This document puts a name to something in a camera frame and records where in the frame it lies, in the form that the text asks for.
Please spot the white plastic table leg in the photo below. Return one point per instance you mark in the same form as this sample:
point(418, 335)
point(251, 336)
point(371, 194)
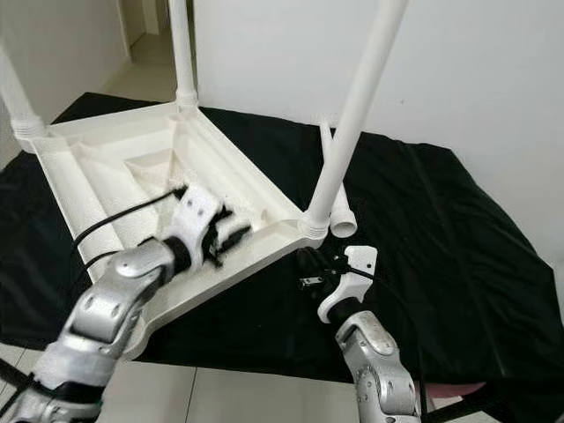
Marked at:
point(18, 115)
point(357, 106)
point(183, 53)
point(344, 220)

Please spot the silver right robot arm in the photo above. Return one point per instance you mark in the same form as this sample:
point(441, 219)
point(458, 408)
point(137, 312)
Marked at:
point(379, 361)

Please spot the black table cloth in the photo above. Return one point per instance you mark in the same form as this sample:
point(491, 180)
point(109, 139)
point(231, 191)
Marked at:
point(467, 282)

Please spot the pink round cushion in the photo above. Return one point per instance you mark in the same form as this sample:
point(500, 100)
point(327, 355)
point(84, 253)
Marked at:
point(458, 388)

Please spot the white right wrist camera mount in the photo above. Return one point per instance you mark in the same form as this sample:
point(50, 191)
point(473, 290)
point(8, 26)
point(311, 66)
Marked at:
point(361, 258)

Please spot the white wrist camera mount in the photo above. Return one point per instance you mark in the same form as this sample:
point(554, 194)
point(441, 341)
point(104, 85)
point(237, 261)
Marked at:
point(196, 207)
point(361, 258)

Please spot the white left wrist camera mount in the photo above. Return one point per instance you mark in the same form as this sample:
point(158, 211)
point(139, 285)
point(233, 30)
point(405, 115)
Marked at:
point(196, 207)

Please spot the white door frame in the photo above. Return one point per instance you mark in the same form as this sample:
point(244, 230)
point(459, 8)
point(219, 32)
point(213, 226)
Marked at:
point(145, 18)

